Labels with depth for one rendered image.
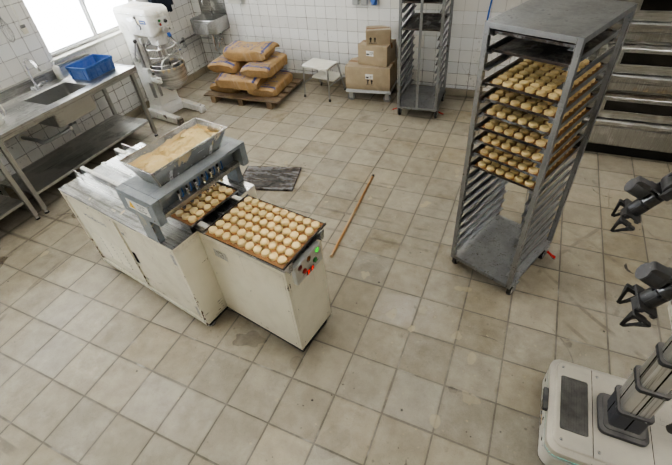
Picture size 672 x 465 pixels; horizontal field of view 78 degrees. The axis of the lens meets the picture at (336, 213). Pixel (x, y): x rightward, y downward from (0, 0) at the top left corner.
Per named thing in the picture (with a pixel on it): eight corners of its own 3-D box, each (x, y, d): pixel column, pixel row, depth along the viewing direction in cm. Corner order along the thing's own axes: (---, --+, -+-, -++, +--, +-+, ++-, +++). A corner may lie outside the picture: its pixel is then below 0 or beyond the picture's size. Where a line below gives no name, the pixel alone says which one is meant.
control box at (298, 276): (293, 283, 232) (289, 267, 223) (317, 256, 247) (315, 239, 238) (298, 286, 230) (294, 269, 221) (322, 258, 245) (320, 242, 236)
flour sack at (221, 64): (233, 77, 559) (230, 64, 548) (208, 74, 574) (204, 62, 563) (260, 57, 608) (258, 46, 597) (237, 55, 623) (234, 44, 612)
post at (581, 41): (509, 289, 288) (584, 38, 179) (505, 287, 290) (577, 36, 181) (511, 287, 290) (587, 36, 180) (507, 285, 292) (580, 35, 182)
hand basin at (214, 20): (254, 51, 634) (238, -30, 563) (241, 60, 608) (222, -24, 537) (203, 47, 669) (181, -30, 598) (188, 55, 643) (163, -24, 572)
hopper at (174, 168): (128, 181, 237) (118, 160, 229) (201, 136, 272) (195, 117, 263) (160, 195, 224) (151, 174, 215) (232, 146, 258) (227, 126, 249)
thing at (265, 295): (228, 313, 306) (192, 223, 249) (259, 282, 327) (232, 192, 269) (304, 358, 274) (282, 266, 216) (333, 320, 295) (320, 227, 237)
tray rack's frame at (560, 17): (508, 298, 293) (588, 38, 178) (447, 262, 323) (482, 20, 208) (550, 250, 324) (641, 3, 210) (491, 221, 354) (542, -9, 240)
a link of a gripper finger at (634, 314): (612, 325, 132) (638, 312, 125) (610, 308, 137) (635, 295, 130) (630, 336, 132) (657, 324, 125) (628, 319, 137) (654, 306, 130)
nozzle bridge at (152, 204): (137, 231, 255) (113, 187, 233) (221, 172, 299) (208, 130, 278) (171, 250, 240) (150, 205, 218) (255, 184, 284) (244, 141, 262)
